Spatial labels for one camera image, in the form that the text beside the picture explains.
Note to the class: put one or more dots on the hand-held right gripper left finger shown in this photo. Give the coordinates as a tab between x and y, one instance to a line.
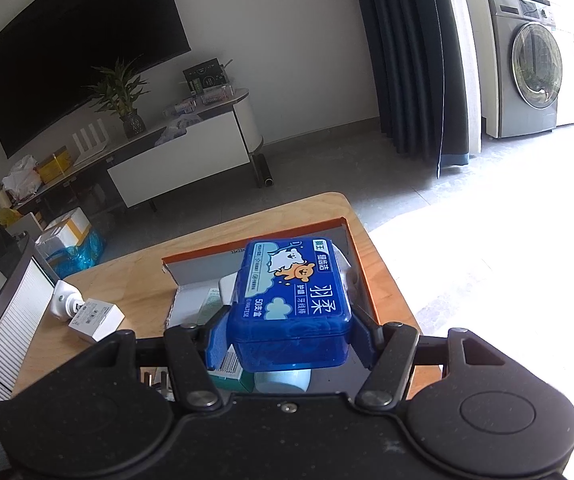
219	345

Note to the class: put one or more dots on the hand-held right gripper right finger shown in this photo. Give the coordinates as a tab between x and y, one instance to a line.
364	342

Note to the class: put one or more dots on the light blue toothpick holder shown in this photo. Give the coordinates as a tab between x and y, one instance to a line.
282	381

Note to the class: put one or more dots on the blue plastic floss box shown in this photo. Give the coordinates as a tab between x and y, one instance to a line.
292	320

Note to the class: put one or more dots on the orange-edged grey tray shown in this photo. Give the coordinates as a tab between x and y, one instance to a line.
202	265

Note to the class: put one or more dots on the teal and white carton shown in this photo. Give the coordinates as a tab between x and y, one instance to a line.
202	305

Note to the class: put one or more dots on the white plug adapter green dot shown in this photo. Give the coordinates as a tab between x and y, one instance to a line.
349	275

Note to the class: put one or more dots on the flat white box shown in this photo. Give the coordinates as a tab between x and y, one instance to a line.
98	317

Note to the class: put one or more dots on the blue plastic bag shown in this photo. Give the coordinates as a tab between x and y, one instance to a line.
77	257

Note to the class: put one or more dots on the black roll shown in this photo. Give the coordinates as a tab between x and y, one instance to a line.
263	170

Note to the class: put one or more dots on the white and black TV cabinet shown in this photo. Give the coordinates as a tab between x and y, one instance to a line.
182	160

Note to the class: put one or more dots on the white cardboard box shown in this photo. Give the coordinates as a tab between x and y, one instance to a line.
64	230

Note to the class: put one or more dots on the round ribbed side cabinet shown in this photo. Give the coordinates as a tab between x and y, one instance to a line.
12	325

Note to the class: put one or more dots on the crumpled bluish plastic bag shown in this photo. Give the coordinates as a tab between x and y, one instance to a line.
177	130

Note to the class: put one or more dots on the dark glass vase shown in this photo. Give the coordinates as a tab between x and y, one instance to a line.
134	126

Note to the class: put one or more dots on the white router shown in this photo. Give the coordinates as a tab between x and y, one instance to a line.
91	142

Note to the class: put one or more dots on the small clear container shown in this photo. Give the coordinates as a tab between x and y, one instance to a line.
179	108

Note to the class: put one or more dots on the yellow box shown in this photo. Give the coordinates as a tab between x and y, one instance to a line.
56	165

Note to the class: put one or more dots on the black box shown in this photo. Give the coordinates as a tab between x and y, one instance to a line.
2	235

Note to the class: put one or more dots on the clear plastic organizer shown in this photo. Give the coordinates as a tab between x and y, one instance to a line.
216	95

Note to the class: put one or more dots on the white plastic bag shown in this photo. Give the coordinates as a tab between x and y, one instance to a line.
21	177

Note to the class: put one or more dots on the dark green box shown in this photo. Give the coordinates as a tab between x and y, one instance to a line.
206	76

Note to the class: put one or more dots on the green bamboo plant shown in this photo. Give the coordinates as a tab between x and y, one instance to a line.
117	90

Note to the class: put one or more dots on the dark blue curtain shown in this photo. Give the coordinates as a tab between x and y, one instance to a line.
407	60

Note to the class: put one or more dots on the grey washing machine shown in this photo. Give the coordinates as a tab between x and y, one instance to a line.
527	70

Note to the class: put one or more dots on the black television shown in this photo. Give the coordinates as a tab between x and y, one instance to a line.
77	50

